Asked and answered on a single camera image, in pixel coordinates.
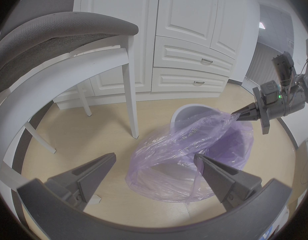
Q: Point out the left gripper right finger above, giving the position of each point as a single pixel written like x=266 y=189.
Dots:
x=224 y=181

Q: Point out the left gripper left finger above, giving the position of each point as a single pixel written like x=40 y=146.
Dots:
x=88 y=181

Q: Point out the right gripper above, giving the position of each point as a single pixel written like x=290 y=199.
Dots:
x=265 y=124

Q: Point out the purple plastic bag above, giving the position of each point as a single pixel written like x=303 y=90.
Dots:
x=169 y=144

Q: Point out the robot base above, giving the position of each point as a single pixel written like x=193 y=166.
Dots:
x=285 y=216

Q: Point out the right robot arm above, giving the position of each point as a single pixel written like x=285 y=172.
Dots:
x=284 y=69

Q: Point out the white trash bin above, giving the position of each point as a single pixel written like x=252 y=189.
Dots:
x=186 y=111

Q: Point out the white wardrobe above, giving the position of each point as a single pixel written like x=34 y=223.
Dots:
x=189 y=14

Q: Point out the grey and white chair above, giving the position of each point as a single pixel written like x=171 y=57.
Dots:
x=43 y=34

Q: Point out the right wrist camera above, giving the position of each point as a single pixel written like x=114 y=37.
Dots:
x=269 y=92

